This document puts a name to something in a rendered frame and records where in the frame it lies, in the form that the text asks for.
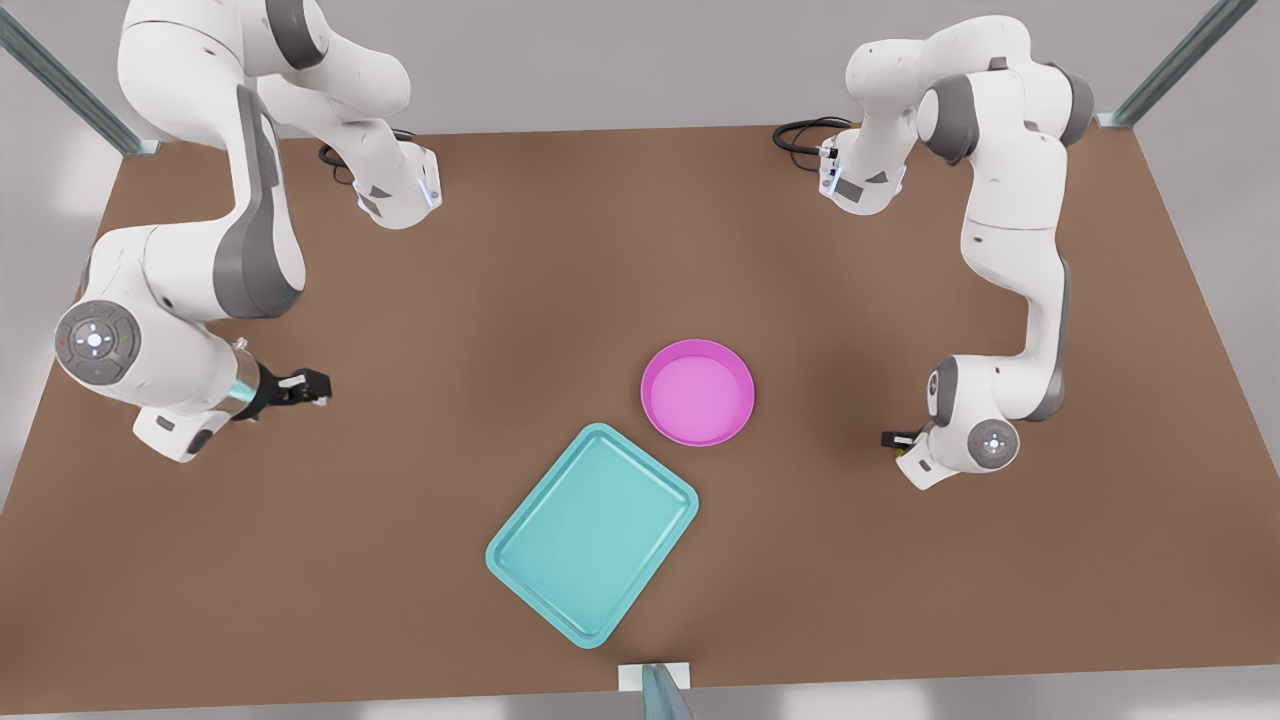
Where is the pink round plate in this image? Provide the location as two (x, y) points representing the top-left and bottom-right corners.
(640, 339), (756, 448)

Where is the teal rectangular tray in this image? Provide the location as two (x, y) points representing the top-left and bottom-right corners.
(485, 422), (700, 650)

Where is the black cable loop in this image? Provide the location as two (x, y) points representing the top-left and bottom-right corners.
(772, 117), (858, 157)
(319, 128), (417, 187)

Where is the silver frame post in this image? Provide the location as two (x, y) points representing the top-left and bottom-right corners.
(1095, 0), (1261, 130)
(618, 661), (694, 720)
(0, 8), (161, 157)

